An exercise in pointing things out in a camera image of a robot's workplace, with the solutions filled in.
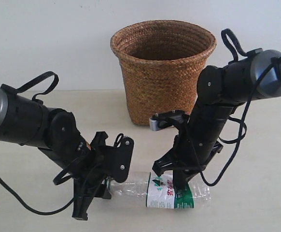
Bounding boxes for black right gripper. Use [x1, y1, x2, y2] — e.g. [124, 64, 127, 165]
[152, 113, 225, 191]

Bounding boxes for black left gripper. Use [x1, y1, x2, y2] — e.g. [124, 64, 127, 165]
[73, 131, 116, 214]

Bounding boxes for clear plastic water bottle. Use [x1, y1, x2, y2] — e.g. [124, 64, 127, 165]
[107, 172, 211, 209]

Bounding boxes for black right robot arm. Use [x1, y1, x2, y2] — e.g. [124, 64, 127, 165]
[150, 49, 281, 188]

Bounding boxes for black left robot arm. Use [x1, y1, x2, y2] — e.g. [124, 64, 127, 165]
[0, 71, 108, 220]

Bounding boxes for brown woven wicker basket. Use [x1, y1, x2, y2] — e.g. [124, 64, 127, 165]
[110, 20, 217, 125]

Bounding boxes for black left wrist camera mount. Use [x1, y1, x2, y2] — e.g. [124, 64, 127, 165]
[107, 133, 134, 183]

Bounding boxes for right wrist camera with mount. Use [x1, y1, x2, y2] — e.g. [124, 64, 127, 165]
[149, 110, 189, 131]

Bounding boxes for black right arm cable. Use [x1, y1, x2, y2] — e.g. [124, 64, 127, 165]
[192, 28, 281, 187]

